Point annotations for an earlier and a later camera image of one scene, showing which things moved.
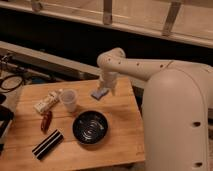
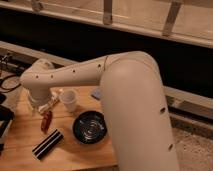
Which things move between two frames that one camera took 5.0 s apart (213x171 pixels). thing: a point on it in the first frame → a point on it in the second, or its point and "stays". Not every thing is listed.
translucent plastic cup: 69,99 stays
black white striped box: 47,144 stays
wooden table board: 74,123 stays
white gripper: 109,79 → 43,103
